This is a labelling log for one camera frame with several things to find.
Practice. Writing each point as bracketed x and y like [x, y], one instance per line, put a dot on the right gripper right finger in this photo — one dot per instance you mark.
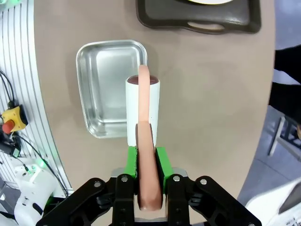
[200, 202]

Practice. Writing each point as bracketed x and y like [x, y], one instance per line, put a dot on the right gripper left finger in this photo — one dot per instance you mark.
[98, 202]

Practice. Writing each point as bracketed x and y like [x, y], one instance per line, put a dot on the pink silicone spatula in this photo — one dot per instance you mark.
[145, 164]

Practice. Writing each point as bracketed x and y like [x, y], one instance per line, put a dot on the dark brown serving tray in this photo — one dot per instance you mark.
[164, 18]

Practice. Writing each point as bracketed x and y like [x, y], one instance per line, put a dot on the large white dinner plate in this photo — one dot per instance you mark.
[209, 2]

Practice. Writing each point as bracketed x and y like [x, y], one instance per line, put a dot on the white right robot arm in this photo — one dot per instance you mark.
[30, 188]

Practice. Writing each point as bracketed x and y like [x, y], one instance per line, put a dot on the black power adapter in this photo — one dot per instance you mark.
[7, 143]

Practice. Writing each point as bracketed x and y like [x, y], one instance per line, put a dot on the yellow emergency stop box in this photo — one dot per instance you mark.
[18, 115]

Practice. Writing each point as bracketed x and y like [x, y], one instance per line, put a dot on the rectangular metal pan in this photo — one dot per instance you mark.
[105, 82]

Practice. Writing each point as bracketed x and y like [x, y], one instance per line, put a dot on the white slotted aluminium frame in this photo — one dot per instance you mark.
[23, 47]

